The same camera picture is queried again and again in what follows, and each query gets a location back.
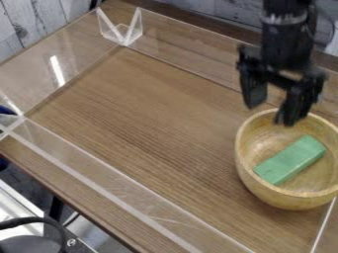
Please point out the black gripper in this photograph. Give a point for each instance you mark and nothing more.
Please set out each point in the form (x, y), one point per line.
(281, 62)

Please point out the green rectangular block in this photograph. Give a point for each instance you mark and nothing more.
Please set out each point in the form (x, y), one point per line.
(290, 161)

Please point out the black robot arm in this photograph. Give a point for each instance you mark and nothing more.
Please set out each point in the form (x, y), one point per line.
(286, 8)

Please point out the light wooden bowl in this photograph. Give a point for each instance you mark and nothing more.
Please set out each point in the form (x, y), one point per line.
(260, 140)

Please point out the blue object at edge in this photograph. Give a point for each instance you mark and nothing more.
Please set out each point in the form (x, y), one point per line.
(7, 111)

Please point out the clear acrylic corner bracket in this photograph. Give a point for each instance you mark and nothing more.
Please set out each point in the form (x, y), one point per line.
(121, 34)

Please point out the clear acrylic tray wall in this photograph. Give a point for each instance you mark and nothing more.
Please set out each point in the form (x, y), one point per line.
(126, 130)

